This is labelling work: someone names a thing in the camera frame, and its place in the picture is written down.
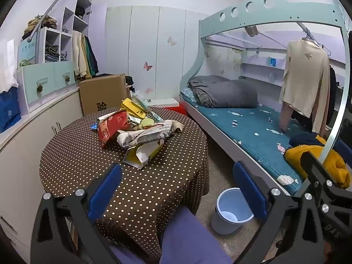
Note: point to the teal snack packet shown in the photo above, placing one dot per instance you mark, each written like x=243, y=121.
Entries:
x=156, y=117

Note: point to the teal label card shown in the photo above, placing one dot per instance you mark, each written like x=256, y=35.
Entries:
x=27, y=51

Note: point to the brown cardboard box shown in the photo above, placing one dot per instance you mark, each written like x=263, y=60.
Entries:
x=101, y=90

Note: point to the yellow jacket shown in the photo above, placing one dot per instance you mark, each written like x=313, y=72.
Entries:
x=294, y=155

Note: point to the white yellow carton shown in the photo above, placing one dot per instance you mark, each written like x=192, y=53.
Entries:
x=137, y=156

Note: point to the purple cloth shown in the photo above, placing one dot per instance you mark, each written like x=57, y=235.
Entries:
x=187, y=239

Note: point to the yellow paper bag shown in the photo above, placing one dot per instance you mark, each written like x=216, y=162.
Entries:
x=130, y=106

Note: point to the grey plaid blanket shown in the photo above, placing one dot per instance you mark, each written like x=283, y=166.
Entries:
x=202, y=96

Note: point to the dark hanging garment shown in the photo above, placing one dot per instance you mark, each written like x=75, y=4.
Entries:
x=94, y=60

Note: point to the white wall shelf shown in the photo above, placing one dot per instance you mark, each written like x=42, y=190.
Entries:
x=261, y=74

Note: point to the red snack bag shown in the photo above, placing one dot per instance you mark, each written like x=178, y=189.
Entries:
x=110, y=129

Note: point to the teal patterned pillow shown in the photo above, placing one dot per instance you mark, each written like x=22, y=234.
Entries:
x=187, y=93

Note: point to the white cubby shelf unit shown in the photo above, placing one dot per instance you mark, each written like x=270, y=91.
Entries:
x=63, y=33

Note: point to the small blue box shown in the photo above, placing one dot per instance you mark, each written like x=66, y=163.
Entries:
x=272, y=61

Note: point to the white wardrobe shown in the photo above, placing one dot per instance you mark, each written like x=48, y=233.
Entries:
x=143, y=46

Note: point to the black folded clothes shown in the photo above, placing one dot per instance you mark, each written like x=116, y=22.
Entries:
x=80, y=11

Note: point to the grey folded clothes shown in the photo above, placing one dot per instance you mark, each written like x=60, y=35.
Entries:
x=52, y=53

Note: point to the grey hanging cap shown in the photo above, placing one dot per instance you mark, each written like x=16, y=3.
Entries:
x=251, y=30

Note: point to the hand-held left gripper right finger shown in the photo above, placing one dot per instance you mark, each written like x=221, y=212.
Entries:
x=249, y=187

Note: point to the olive clothes pile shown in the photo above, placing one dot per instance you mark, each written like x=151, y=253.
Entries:
x=46, y=22

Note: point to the red storage box white lid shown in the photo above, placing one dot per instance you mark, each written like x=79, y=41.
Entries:
x=182, y=108

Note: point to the cream hanging garment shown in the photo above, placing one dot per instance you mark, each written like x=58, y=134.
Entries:
x=78, y=55

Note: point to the teal drawer cabinet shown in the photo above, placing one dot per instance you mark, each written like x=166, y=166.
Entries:
x=46, y=74

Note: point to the blue bag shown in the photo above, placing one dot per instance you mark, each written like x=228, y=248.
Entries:
x=9, y=110

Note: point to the navy cloth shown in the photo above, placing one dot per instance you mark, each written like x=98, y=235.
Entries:
x=305, y=139

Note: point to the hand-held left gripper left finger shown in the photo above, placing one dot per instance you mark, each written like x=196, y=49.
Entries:
x=106, y=189

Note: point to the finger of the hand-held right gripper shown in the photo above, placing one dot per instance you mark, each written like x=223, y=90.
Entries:
x=343, y=148
x=316, y=170

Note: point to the teal quilted mattress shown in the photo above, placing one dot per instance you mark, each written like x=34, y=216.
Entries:
x=242, y=132

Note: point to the crumpled white printed paper bag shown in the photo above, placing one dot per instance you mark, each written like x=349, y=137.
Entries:
x=143, y=136

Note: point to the grey quilt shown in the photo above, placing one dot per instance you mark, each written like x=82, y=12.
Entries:
x=233, y=93

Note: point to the large white plastic bag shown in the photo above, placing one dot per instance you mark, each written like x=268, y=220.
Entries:
x=7, y=71

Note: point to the green hanging garment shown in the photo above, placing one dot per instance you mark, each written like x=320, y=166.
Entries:
x=88, y=57

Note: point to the silver curved rail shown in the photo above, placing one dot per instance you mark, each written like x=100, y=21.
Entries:
x=52, y=8

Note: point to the beige hanging shirt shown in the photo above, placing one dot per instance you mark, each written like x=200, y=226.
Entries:
x=305, y=74

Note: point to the light blue waste bin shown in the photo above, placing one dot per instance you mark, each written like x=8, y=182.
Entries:
x=233, y=206

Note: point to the black hanging garment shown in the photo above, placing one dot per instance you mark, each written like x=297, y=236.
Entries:
x=332, y=93

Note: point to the pink butterfly sticker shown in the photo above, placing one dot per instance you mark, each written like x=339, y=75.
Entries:
x=147, y=66

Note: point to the white low cabinet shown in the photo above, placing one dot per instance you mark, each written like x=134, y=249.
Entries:
x=24, y=143

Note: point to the teal bunk bed frame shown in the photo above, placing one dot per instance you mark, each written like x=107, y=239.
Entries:
x=247, y=19

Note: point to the pale butterfly sticker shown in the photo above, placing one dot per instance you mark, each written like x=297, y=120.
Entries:
x=172, y=41

